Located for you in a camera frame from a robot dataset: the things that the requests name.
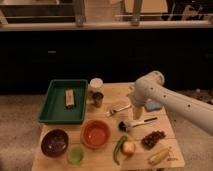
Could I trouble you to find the bunch of dark grapes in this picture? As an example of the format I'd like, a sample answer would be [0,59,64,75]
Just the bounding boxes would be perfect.
[141,131,166,150]

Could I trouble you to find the green plastic tray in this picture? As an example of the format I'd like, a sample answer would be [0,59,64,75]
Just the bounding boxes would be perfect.
[39,79,88,124]

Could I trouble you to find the dark purple bowl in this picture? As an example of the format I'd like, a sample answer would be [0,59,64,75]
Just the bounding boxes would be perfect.
[41,129,69,157]

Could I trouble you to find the small metal cup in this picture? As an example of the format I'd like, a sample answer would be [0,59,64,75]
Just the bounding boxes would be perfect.
[92,92,104,108]

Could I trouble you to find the silver metal fork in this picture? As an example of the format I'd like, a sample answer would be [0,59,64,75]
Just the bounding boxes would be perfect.
[106,105,131,117]

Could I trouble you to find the blue sponge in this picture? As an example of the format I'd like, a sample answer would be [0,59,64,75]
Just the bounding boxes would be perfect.
[145,101,162,112]

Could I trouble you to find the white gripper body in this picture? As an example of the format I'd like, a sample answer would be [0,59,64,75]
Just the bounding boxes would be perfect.
[128,84,147,107]

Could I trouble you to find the wooden block in tray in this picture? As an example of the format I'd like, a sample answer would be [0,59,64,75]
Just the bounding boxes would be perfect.
[65,89,75,108]

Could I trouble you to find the dish brush black head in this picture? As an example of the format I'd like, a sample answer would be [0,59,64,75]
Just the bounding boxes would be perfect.
[118,116,159,132]

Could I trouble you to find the wooden folding table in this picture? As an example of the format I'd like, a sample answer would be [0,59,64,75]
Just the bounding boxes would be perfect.
[32,83,185,171]

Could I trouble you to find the yellow gripper fingers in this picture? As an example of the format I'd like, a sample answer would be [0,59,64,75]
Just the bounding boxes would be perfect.
[132,107,143,120]

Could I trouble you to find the yellow corn cob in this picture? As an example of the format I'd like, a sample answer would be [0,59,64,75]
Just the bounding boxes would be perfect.
[148,148,170,165]

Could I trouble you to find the green chili pepper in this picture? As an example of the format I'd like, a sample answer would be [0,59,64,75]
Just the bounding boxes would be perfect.
[113,135,128,165]

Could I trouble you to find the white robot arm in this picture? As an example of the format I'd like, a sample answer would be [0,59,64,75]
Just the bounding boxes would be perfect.
[129,71,213,135]

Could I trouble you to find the orange bowl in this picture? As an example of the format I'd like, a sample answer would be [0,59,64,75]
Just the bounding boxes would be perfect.
[81,120,111,150]

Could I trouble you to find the small green cup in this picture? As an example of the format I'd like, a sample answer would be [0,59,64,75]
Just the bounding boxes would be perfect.
[67,146,84,164]

